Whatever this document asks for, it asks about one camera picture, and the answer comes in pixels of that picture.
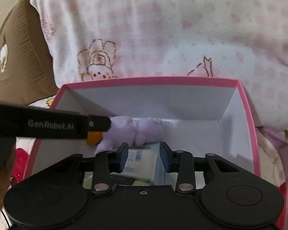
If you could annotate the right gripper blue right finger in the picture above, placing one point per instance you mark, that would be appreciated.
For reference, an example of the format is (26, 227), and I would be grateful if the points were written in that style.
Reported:
(181, 163)

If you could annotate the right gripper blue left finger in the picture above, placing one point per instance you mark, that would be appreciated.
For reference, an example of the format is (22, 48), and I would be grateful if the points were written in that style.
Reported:
(105, 163)

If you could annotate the orange makeup sponge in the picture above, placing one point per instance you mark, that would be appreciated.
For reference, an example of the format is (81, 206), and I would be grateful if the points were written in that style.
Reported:
(94, 138)

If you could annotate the green yarn ball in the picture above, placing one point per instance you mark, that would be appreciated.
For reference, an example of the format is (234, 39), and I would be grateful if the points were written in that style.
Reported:
(119, 180)

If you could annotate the purple plush toy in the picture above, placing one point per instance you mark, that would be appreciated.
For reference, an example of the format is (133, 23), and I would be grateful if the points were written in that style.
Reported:
(125, 129)

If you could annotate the pink cardboard box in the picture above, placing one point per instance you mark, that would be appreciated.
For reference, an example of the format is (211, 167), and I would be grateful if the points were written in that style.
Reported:
(200, 115)

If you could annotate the blue wet wipes pack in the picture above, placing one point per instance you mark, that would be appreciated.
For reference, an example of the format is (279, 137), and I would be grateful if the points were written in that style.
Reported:
(162, 177)

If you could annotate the person's left hand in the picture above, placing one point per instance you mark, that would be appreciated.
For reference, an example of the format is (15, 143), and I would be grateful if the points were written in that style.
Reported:
(5, 175)

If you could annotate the brown pillow with cloud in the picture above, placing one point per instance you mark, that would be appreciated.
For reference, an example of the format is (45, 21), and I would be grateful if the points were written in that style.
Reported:
(26, 73)

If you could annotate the pink checked cartoon pillow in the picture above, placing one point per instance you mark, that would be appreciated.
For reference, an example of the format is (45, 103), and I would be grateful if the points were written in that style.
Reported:
(247, 40)

